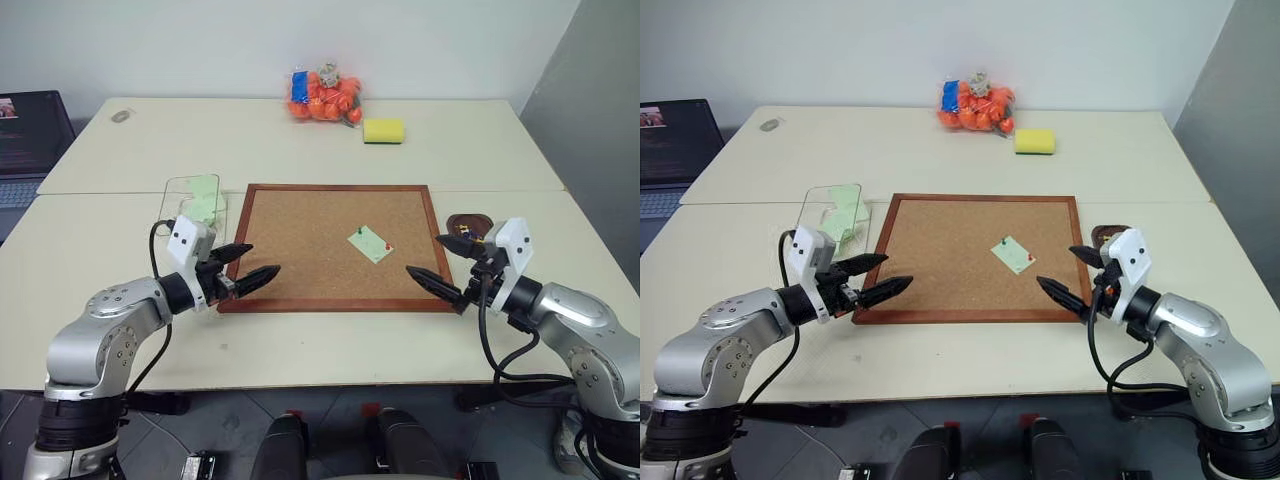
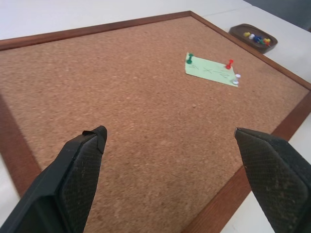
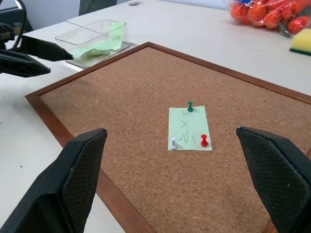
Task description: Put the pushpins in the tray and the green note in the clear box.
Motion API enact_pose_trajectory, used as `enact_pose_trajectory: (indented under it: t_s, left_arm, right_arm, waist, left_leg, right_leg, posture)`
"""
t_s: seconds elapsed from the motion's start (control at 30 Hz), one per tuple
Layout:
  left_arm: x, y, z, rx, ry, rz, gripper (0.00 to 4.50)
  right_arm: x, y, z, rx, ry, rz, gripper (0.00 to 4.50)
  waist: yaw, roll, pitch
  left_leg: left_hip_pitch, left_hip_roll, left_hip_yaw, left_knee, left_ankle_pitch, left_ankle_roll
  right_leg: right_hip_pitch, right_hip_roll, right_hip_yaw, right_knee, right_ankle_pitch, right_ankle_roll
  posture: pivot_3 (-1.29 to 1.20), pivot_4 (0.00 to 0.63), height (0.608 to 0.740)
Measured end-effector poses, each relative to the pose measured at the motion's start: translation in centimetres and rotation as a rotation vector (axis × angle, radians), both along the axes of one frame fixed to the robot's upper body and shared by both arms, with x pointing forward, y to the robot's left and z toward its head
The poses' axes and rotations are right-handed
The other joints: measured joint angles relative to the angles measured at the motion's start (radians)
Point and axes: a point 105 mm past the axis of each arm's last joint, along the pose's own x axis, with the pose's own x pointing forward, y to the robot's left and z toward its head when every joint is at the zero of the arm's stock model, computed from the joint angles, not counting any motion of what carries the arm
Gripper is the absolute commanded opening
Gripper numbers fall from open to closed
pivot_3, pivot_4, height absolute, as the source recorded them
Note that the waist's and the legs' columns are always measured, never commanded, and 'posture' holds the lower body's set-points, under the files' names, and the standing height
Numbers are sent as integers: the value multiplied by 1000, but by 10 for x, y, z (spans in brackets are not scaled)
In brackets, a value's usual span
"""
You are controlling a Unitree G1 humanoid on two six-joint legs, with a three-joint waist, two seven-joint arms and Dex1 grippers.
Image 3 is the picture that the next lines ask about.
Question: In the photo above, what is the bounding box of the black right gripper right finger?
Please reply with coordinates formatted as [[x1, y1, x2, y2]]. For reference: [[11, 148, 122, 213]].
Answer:
[[236, 126, 311, 233]]

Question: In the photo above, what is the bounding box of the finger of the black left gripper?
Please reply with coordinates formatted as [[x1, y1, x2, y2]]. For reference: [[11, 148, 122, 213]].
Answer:
[[21, 35, 74, 61], [0, 49, 51, 78]]

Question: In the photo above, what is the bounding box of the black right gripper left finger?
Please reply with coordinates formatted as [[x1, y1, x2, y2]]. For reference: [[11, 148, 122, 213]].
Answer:
[[0, 128, 108, 233]]

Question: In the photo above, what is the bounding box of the green paper label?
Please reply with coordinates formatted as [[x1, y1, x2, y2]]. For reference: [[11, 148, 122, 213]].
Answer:
[[71, 40, 111, 60]]

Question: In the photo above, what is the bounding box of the green note with pencil marks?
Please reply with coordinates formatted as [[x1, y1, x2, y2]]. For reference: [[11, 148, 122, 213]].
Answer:
[[168, 105, 213, 151]]

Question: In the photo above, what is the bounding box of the wood framed cork board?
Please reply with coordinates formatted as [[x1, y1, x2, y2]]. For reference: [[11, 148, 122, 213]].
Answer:
[[24, 41, 311, 233]]

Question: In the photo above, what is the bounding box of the dark background cabinet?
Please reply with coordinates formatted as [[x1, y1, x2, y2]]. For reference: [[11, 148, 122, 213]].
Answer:
[[0, 0, 34, 33]]

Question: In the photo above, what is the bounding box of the clear plastic box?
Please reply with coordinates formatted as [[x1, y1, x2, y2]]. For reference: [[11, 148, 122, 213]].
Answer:
[[54, 19, 131, 67]]

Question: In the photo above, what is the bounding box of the dark grey chair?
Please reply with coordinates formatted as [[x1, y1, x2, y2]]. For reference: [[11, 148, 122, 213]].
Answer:
[[79, 0, 133, 17]]

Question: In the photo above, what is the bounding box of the yellow and green sponge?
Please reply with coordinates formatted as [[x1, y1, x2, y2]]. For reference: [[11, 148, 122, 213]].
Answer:
[[289, 28, 311, 57]]

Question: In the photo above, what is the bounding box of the plastic bag of orange fruit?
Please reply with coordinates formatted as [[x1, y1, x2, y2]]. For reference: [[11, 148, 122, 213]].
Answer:
[[227, 0, 311, 38]]

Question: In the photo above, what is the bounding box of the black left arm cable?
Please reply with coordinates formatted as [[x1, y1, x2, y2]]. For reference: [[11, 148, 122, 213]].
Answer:
[[11, 0, 28, 50]]

